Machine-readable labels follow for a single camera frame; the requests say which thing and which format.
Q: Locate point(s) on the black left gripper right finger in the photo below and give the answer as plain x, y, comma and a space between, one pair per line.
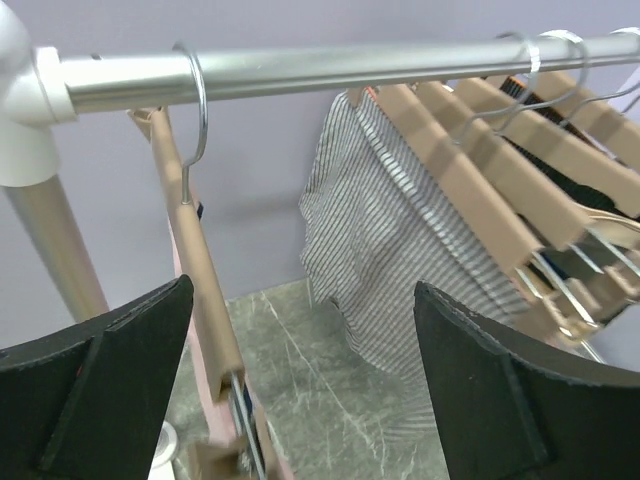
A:
508, 406

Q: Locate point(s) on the beige clip hanger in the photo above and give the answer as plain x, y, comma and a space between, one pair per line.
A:
239, 444

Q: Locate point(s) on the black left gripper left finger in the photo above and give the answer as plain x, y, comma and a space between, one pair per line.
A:
88, 401

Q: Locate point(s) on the white metal clothes rack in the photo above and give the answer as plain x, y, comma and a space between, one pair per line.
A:
40, 90

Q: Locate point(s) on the grey striped hanging underwear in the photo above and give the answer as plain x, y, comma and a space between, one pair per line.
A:
376, 225

